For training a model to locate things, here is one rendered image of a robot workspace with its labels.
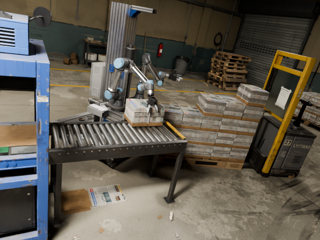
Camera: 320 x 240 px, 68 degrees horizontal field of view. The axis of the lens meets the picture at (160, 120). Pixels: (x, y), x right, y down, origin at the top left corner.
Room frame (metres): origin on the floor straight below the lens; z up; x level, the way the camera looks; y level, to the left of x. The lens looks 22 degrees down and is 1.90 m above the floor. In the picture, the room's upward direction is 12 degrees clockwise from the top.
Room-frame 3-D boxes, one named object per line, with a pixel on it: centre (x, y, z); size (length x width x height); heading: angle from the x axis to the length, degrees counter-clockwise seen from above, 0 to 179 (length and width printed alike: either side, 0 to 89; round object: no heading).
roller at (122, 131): (2.21, 0.33, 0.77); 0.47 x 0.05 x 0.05; 31
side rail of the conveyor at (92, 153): (1.96, 0.25, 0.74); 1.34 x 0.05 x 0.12; 121
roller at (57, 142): (1.87, 0.89, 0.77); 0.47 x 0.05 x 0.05; 31
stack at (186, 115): (3.33, -0.55, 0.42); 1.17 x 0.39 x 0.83; 103
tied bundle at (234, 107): (3.43, -0.96, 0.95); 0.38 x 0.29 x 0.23; 12
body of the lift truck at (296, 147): (3.67, -2.04, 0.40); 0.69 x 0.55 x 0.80; 13
